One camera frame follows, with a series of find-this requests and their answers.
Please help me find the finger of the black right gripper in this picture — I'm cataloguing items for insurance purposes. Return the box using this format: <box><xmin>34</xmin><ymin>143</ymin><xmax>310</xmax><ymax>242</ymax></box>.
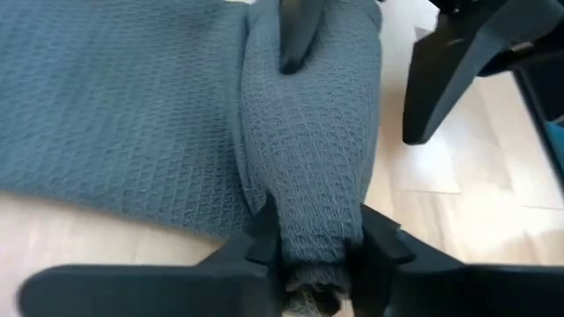
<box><xmin>278</xmin><ymin>0</ymin><xmax>326</xmax><ymax>75</ymax></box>
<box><xmin>402</xmin><ymin>0</ymin><xmax>564</xmax><ymax>145</ymax></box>

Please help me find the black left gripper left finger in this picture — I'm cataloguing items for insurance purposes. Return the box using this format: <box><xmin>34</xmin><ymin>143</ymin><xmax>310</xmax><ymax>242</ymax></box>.
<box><xmin>195</xmin><ymin>195</ymin><xmax>284</xmax><ymax>317</ymax></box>

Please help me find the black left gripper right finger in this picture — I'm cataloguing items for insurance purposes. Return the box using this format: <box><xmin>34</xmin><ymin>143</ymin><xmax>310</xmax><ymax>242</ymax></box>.
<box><xmin>346</xmin><ymin>203</ymin><xmax>464</xmax><ymax>317</ymax></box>

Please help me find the grey waffle-weave towel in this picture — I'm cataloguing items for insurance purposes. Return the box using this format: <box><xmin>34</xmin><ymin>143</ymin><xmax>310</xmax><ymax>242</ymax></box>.
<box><xmin>0</xmin><ymin>0</ymin><xmax>383</xmax><ymax>316</ymax></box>

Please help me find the black aluminium table frame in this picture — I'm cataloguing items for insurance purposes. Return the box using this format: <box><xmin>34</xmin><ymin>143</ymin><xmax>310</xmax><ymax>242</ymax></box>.
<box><xmin>513</xmin><ymin>52</ymin><xmax>564</xmax><ymax>197</ymax></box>

